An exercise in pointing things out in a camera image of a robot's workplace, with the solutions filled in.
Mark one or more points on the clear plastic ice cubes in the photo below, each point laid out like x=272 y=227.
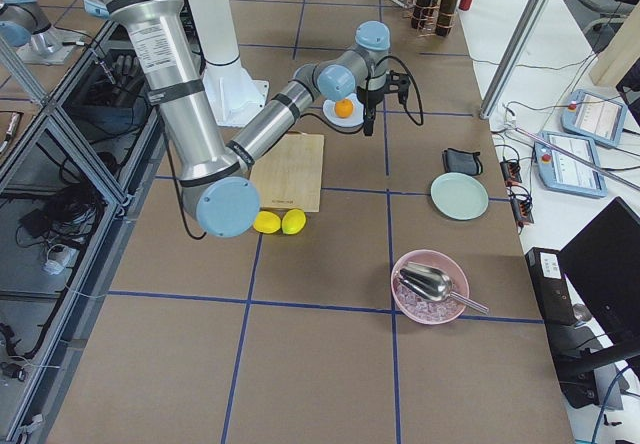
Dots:
x=425 y=310

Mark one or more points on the upper yellow lemon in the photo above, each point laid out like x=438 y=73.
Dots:
x=293 y=222

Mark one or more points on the black power strip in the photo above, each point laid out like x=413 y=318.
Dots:
x=519 y=197

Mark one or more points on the near teach pendant tablet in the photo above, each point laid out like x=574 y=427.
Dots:
x=562 y=173

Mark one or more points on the far teach pendant tablet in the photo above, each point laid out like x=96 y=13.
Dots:
x=595 y=116

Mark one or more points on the orange fruit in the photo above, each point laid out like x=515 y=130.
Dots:
x=343 y=108

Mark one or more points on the light blue plate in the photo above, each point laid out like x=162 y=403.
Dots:
x=356 y=119

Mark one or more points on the copper wire wine rack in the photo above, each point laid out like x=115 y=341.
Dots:
x=433 y=17

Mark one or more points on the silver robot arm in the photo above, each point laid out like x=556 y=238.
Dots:
x=214 y=159

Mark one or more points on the yellow lemon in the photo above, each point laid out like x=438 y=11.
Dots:
x=293 y=222
x=267 y=222

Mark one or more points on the pink plastic bowl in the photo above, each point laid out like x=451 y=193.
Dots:
x=437 y=260

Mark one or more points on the wooden cutting board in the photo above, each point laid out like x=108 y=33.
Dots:
x=290 y=174

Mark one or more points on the black computer box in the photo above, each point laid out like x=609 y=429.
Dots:
x=584 y=367

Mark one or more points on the dark green wine bottle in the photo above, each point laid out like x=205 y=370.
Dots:
x=445 y=17

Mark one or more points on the lower yellow lemon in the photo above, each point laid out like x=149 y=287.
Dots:
x=267 y=222

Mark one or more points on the pale green plate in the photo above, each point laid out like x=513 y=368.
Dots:
x=459 y=196

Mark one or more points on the black computer monitor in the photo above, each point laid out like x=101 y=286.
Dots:
x=602 y=262

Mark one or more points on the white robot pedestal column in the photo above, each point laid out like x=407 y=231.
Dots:
x=235 y=98

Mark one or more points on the teach pendant tablet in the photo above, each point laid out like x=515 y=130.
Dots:
x=595 y=116
x=562 y=173

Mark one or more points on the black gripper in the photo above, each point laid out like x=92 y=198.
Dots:
x=371 y=97

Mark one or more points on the grey folded cloth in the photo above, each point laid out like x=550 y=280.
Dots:
x=463 y=162

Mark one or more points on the aluminium frame post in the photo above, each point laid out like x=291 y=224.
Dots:
x=527 y=23

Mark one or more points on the steel ice scoop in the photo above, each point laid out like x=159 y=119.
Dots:
x=434 y=285

